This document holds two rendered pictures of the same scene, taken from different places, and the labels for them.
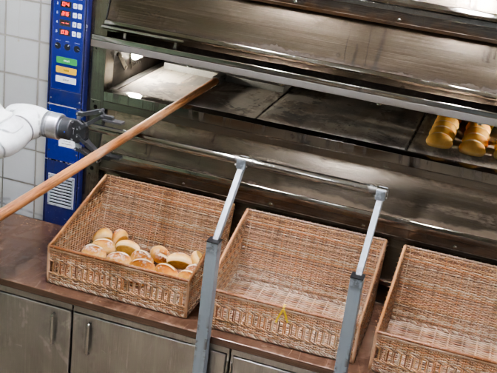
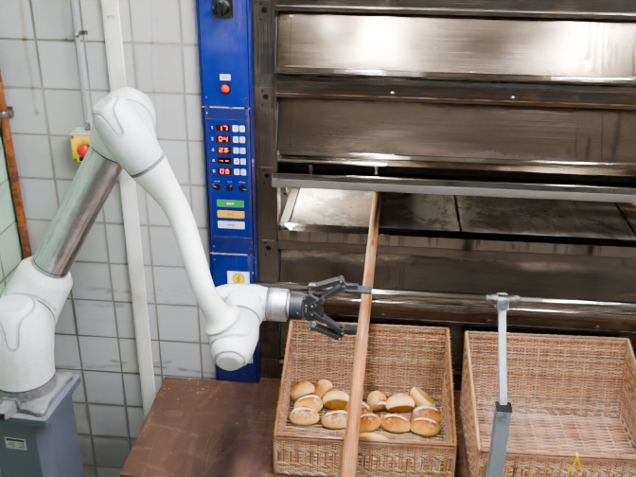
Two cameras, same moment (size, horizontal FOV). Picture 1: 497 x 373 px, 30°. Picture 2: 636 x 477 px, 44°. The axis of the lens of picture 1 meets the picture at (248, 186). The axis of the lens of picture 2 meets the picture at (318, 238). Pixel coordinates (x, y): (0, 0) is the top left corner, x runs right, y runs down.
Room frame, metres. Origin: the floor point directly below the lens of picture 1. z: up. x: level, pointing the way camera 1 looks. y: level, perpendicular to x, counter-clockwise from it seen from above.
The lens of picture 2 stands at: (1.13, 0.90, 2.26)
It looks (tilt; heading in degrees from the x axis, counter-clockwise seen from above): 25 degrees down; 350
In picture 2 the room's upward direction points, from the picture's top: 1 degrees clockwise
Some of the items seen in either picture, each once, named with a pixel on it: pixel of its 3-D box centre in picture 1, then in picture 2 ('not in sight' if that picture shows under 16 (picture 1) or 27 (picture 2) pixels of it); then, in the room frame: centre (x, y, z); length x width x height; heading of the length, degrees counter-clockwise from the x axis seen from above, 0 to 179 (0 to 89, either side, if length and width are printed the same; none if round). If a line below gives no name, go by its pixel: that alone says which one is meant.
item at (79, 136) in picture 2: not in sight; (89, 145); (3.61, 1.20, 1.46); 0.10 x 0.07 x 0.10; 75
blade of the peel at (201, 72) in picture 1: (236, 68); not in sight; (4.03, 0.12, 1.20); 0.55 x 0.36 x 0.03; 74
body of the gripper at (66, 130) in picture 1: (75, 130); (306, 306); (2.93, 0.60, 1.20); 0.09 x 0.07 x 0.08; 74
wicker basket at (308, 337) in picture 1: (296, 280); (555, 409); (2.99, -0.21, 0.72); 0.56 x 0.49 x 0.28; 76
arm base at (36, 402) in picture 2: not in sight; (22, 388); (2.92, 1.36, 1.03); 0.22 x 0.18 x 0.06; 161
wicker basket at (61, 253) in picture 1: (143, 241); (365, 396); (3.15, 0.37, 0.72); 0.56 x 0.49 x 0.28; 76
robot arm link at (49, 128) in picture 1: (55, 126); (279, 305); (2.95, 0.67, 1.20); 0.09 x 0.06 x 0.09; 164
